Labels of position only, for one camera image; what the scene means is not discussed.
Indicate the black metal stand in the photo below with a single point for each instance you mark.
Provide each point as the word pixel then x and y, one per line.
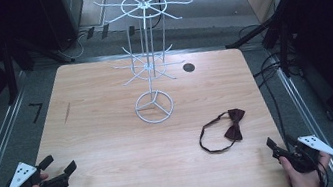
pixel 10 74
pixel 283 51

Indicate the dark red bow tie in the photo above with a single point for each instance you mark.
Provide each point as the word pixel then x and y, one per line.
pixel 235 129

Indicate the person's right hand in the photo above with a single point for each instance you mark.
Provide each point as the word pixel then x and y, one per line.
pixel 305 183

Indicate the dark cabinet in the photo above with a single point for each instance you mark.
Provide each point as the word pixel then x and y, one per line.
pixel 62 15

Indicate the black round table grommet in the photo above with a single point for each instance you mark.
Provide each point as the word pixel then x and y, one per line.
pixel 188 67

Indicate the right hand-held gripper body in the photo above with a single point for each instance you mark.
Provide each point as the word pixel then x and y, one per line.
pixel 303 159

